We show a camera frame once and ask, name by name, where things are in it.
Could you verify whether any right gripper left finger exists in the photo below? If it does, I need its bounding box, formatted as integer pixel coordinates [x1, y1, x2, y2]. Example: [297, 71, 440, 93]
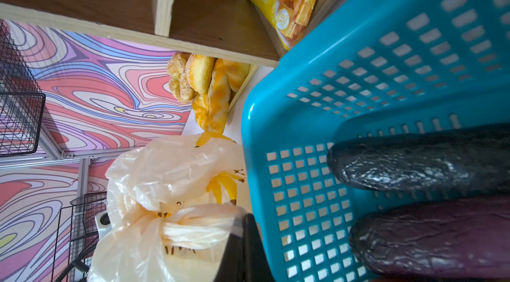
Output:
[213, 218, 244, 282]

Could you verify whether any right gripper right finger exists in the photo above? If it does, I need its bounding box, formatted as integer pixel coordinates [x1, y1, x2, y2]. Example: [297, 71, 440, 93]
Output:
[243, 214, 275, 282]

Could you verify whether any translucent beige plastic bag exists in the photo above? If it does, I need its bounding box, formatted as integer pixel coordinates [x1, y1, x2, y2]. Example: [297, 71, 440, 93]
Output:
[88, 132, 252, 281]

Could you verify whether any striped croissant bread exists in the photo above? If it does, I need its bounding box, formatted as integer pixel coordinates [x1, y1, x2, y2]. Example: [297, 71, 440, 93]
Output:
[193, 59, 231, 134]

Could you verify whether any yellow bread tray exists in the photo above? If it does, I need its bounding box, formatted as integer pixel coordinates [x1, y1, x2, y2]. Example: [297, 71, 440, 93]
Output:
[228, 64, 260, 111]

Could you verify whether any oval bread bun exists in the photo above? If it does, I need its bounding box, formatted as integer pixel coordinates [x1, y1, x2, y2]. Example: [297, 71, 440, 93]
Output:
[185, 54, 216, 95]

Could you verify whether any sugared bread roll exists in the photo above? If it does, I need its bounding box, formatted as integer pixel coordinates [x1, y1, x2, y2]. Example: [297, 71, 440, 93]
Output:
[167, 53, 195, 104]

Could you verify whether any purple toy eggplant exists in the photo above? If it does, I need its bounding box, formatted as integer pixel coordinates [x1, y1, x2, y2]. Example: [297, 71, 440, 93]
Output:
[349, 196, 509, 279]

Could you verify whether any dark toy eggplant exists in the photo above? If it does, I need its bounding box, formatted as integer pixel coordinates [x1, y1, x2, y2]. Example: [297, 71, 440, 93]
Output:
[327, 123, 509, 192]

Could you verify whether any wooden shelf unit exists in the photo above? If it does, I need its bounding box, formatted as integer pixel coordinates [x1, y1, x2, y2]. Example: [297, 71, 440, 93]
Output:
[0, 0, 367, 68]

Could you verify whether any teal plastic basket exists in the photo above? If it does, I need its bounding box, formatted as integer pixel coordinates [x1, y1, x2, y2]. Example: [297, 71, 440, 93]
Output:
[240, 0, 509, 281]

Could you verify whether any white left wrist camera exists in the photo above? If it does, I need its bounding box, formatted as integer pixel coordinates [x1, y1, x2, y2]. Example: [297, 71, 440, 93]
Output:
[95, 211, 112, 239]

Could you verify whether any black wire basket left wall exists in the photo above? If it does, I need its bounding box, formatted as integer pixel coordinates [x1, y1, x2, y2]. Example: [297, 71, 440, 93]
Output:
[50, 192, 107, 281]

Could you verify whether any black wire basket wall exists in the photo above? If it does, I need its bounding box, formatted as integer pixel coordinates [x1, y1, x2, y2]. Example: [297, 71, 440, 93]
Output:
[50, 192, 107, 281]
[1, 21, 46, 158]

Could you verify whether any black wire basket back wall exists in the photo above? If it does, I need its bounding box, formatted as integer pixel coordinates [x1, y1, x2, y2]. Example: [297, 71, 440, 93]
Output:
[1, 21, 46, 158]

